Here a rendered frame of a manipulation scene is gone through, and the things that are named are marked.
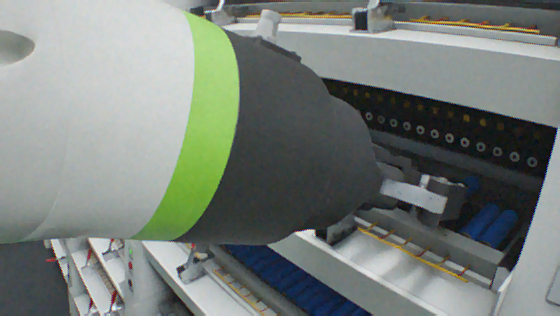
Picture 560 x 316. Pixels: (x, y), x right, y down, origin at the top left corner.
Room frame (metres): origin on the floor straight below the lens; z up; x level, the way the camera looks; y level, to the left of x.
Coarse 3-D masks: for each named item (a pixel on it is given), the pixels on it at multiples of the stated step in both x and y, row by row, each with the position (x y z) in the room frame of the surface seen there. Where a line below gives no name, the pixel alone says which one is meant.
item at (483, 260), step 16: (384, 224) 0.35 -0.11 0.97; (400, 224) 0.34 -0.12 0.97; (416, 224) 0.33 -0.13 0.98; (384, 240) 0.33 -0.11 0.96; (416, 240) 0.32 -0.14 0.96; (432, 240) 0.31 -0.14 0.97; (448, 240) 0.30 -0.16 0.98; (464, 240) 0.30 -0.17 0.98; (416, 256) 0.31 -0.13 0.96; (448, 256) 0.30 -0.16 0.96; (464, 256) 0.29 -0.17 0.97; (480, 256) 0.27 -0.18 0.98; (496, 256) 0.27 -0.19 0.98; (448, 272) 0.28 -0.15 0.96; (464, 272) 0.28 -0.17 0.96; (480, 272) 0.28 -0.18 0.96
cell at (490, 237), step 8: (504, 216) 0.33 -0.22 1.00; (512, 216) 0.33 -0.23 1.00; (496, 224) 0.32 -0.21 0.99; (504, 224) 0.32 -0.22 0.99; (512, 224) 0.33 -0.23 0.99; (488, 232) 0.31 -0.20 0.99; (496, 232) 0.31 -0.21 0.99; (504, 232) 0.31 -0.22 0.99; (480, 240) 0.30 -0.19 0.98; (488, 240) 0.30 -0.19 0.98; (496, 240) 0.30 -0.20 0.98; (496, 248) 0.30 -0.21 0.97
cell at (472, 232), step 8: (488, 208) 0.35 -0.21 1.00; (496, 208) 0.35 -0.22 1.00; (480, 216) 0.34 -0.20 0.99; (488, 216) 0.34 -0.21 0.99; (496, 216) 0.34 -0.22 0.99; (472, 224) 0.32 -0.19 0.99; (480, 224) 0.33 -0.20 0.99; (488, 224) 0.33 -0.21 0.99; (464, 232) 0.32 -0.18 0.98; (472, 232) 0.31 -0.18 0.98; (480, 232) 0.32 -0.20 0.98
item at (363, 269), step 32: (448, 160) 0.44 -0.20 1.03; (480, 160) 0.41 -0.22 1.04; (288, 256) 0.39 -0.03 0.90; (320, 256) 0.35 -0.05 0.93; (352, 256) 0.33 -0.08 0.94; (384, 256) 0.32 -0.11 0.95; (512, 256) 0.26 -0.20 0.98; (352, 288) 0.32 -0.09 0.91; (384, 288) 0.29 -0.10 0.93; (416, 288) 0.28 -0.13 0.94; (448, 288) 0.27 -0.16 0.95; (480, 288) 0.27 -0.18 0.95
